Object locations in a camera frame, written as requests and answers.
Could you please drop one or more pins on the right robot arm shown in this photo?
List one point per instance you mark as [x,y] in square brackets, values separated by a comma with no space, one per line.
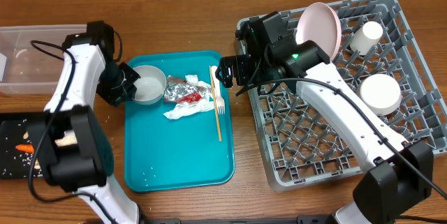
[397,174]

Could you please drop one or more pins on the white bowl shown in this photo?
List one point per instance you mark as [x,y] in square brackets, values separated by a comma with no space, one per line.
[381,93]

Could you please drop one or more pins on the grey bowl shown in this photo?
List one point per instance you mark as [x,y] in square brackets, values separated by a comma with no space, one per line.
[150,86]

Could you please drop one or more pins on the grey plastic dishwasher rack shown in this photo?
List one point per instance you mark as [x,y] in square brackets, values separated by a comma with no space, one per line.
[323,132]

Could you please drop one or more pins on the clear plastic bin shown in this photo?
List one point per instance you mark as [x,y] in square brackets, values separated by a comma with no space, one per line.
[25,70]

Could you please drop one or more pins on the white paper cup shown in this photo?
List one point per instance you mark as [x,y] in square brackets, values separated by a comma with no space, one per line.
[366,37]

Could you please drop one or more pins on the orange carrot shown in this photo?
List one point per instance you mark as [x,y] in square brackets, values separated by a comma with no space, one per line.
[27,148]

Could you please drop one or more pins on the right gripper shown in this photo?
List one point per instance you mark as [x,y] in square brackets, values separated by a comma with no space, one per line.
[245,75]

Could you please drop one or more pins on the wooden chopstick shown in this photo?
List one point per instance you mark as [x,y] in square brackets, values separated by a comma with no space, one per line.
[215,104]

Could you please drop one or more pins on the black plastic tray bin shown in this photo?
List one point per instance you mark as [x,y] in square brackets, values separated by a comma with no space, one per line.
[14,161]

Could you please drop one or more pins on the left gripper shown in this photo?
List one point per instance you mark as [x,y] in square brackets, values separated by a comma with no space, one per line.
[116,96]

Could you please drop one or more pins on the pile of rice and peanuts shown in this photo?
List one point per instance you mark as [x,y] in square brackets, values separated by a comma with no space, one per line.
[31,147]

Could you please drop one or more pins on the pink round plate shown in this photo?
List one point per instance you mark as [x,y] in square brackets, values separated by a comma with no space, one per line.
[320,23]

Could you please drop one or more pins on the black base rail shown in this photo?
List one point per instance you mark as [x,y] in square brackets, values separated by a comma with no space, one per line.
[301,219]

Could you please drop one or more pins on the white plastic fork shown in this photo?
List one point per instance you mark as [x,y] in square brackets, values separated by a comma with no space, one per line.
[219,99]

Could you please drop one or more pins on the crumpled white tissue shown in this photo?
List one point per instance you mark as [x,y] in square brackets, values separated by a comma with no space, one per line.
[186,109]

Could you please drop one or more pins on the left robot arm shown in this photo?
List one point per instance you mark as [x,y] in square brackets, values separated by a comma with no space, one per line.
[69,144]

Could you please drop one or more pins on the foil snack wrapper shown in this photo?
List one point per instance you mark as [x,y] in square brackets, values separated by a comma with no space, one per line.
[187,90]

